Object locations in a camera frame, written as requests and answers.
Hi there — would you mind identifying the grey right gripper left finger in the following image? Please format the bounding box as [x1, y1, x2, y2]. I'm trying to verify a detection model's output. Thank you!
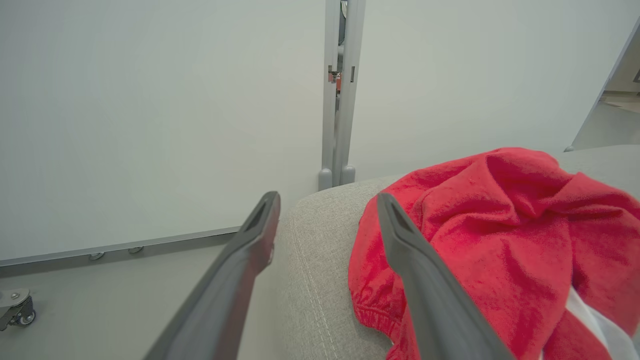
[142, 191, 282, 360]

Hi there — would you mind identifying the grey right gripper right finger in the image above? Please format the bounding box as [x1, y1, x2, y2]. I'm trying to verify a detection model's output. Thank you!
[376, 192, 517, 360]

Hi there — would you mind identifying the red Bulls jersey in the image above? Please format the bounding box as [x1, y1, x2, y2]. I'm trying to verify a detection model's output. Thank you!
[348, 146, 640, 360]

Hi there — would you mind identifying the grey fabric sofa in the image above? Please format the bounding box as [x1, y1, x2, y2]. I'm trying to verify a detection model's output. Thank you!
[235, 144, 640, 360]

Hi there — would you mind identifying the black caster wheel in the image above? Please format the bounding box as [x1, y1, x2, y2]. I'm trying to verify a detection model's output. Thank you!
[11, 296, 37, 328]

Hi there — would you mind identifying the grey tube partition leg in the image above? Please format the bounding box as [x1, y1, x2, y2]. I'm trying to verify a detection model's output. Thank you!
[0, 287, 32, 332]

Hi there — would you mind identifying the grey metal partition bottom rail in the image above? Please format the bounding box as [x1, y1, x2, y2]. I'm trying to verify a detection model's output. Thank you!
[0, 226, 243, 268]

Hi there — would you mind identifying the grey metal partition post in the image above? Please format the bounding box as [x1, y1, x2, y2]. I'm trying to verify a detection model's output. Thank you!
[318, 0, 343, 191]
[340, 0, 367, 187]

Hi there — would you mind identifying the slanted grey partition post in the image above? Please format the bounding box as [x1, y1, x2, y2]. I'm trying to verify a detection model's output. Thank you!
[564, 16, 640, 153]

